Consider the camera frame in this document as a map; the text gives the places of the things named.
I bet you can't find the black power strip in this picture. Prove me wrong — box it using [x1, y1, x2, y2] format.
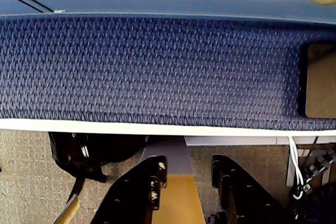
[306, 147, 336, 180]

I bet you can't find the grey table leg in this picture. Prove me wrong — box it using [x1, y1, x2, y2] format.
[140, 135, 195, 176]

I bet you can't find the thin black cable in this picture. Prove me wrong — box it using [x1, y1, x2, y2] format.
[304, 136, 319, 167]

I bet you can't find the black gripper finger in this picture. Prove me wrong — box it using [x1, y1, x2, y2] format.
[211, 154, 292, 224]
[90, 155, 168, 224]

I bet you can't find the yellow wooden board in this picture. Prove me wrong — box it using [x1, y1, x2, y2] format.
[152, 174, 207, 224]

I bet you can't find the white cable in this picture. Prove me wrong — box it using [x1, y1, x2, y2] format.
[288, 136, 305, 200]

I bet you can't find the tan board with black frame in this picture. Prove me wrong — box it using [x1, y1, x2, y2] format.
[298, 41, 336, 119]

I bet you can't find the black backpack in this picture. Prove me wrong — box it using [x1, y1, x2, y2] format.
[48, 131, 146, 206]

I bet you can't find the blue woven placemat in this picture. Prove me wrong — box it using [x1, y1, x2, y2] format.
[0, 14, 336, 132]

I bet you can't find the light wooden stick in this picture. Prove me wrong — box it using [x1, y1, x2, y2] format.
[51, 194, 80, 224]

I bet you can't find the grey table crossbar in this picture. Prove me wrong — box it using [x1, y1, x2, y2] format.
[183, 136, 336, 146]

